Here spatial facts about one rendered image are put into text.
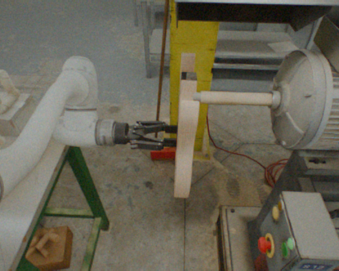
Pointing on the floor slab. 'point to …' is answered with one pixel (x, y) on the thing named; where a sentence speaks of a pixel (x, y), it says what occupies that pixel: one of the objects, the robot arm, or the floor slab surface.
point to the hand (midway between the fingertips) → (176, 135)
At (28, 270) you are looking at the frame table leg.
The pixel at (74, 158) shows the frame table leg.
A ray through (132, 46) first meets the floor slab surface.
